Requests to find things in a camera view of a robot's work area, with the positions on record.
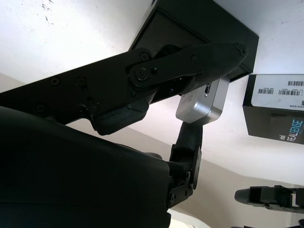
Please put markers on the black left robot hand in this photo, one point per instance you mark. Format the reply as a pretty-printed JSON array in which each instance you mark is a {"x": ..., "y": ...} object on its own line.
[{"x": 266, "y": 197}]

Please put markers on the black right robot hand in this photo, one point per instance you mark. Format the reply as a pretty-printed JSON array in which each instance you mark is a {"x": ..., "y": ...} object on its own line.
[{"x": 71, "y": 171}]

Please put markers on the black RealSense box lid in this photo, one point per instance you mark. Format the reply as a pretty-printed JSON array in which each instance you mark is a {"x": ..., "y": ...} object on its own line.
[{"x": 266, "y": 123}]

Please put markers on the small silver depth camera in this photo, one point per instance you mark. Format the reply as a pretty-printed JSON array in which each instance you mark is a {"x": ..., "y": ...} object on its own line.
[{"x": 197, "y": 109}]

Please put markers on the black camera box base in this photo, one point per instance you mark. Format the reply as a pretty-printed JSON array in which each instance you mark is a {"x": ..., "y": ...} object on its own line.
[{"x": 202, "y": 23}]

